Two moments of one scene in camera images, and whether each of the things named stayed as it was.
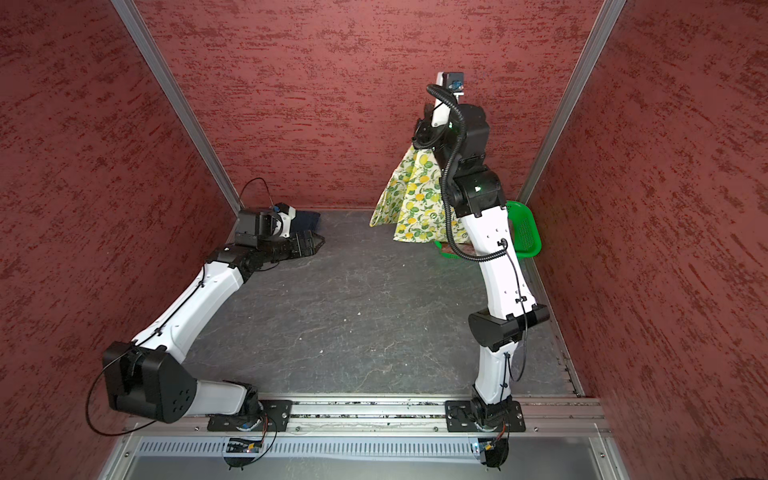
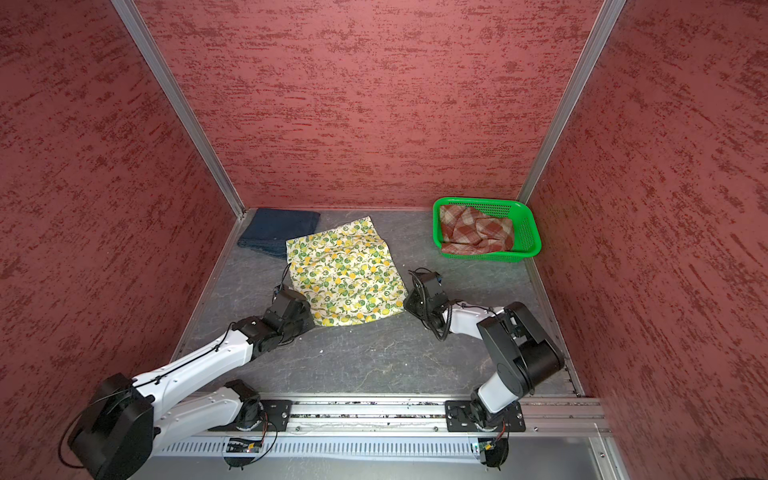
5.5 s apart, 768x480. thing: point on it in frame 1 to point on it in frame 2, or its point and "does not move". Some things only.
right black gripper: [427, 130] to [409, 304]
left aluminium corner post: [177, 98] does not move
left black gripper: [298, 251] to [308, 321]
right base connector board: [493, 451] does not move
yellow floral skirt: [414, 200] to [346, 273]
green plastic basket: [525, 236] does not move
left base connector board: [234, 445] does not move
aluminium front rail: [552, 415] does not move
